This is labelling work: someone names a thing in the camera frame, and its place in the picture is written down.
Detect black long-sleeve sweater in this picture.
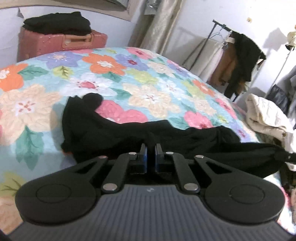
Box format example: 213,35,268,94
61,93,295,178

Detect dark clothes pile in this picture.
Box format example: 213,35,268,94
264,69,296,121

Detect black clothes rack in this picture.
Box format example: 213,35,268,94
181,19,234,68

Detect folded black clothes on suitcase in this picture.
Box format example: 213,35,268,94
23,11,92,36

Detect floral quilted bedspread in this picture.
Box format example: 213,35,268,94
0,47,296,235

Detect cream jacket pile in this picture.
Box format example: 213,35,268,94
245,94,295,153

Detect beige curtain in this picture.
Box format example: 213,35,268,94
128,1,184,54

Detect red suitcase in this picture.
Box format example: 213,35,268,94
17,28,108,62

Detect silver quilted window cover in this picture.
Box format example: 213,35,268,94
53,0,163,23

